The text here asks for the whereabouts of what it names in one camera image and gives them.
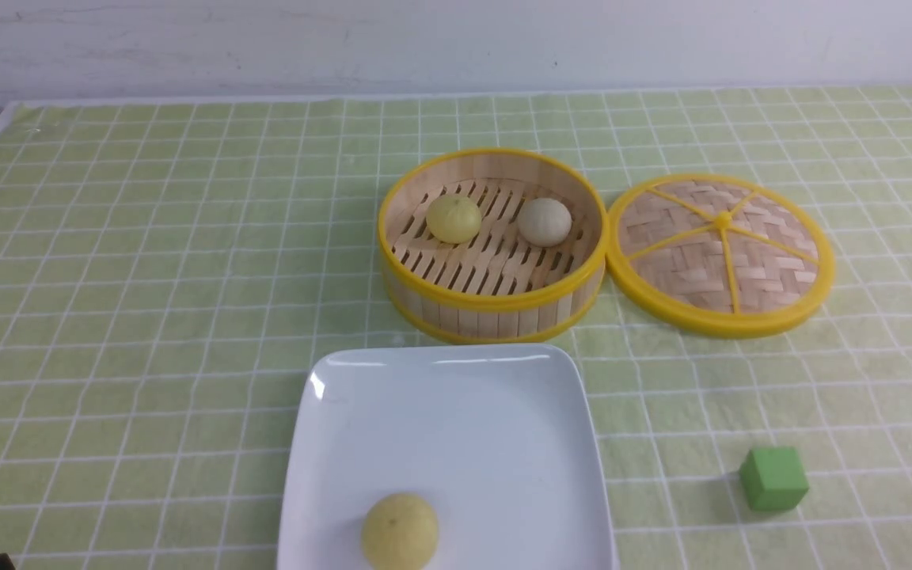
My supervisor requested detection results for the yellow steamed bun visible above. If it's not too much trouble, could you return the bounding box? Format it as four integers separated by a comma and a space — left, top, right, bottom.
426, 194, 482, 245

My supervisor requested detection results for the beige steamed bun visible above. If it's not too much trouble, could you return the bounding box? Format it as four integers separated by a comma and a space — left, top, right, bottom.
517, 198, 572, 248

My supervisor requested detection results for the yellow bun on plate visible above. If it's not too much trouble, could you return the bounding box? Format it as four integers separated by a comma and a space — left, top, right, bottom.
361, 493, 440, 569

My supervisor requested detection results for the white square plate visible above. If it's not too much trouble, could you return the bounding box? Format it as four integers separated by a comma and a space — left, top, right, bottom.
276, 344, 620, 569

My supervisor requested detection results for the green checkered tablecloth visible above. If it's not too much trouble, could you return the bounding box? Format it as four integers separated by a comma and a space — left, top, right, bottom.
0, 85, 912, 569

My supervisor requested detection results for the yellow bamboo steamer basket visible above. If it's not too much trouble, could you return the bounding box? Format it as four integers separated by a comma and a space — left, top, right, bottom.
377, 148, 610, 344

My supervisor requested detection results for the green cube block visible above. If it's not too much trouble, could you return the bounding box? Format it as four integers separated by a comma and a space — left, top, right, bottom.
739, 445, 810, 512

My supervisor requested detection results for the yellow bamboo steamer lid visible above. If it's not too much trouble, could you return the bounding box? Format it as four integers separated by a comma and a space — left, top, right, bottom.
606, 173, 836, 339

